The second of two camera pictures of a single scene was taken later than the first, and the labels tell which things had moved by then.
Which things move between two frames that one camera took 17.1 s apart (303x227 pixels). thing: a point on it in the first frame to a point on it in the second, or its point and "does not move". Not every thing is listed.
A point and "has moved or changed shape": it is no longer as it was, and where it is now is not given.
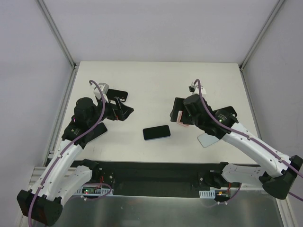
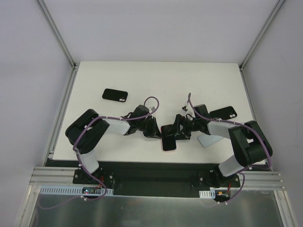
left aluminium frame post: (56, 33) does not move
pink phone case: (178, 122) has moved or changed shape
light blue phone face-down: (206, 140) does not move
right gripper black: (178, 109) to (182, 127)
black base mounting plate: (147, 177) does not move
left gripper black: (116, 104) to (150, 126)
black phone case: (227, 115) does not move
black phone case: (122, 95) does not move
